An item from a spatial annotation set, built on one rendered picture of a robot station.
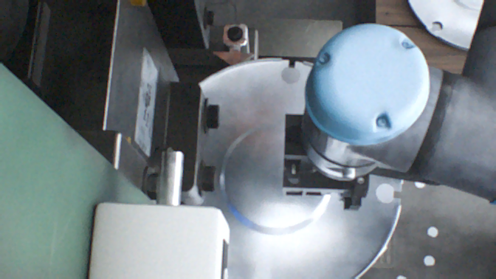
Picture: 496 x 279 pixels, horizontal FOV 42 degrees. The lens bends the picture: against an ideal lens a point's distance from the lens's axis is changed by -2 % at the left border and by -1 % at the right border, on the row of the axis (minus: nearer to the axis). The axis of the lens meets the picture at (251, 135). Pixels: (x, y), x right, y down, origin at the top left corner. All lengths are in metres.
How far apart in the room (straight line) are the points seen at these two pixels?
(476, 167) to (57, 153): 0.32
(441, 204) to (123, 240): 1.42
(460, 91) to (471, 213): 1.18
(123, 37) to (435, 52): 0.95
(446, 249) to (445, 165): 1.15
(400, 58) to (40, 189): 0.30
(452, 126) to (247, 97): 0.39
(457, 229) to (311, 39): 0.77
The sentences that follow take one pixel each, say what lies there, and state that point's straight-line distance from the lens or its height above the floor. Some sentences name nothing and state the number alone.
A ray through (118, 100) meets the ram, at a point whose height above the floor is 1.15.
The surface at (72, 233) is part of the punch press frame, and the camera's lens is 0.19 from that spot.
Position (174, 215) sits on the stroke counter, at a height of 1.33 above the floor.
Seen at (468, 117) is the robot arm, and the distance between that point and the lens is 0.44.
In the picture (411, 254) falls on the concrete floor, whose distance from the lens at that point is 1.57.
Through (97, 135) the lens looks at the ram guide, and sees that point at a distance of 0.28.
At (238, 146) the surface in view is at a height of 0.79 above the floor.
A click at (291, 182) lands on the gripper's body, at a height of 0.91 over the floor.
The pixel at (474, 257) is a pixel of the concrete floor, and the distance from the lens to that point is 1.61.
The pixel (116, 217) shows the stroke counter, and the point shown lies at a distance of 0.21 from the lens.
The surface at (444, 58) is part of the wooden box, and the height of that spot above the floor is 0.35.
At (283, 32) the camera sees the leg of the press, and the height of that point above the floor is 0.64.
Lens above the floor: 1.53
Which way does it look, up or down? 75 degrees down
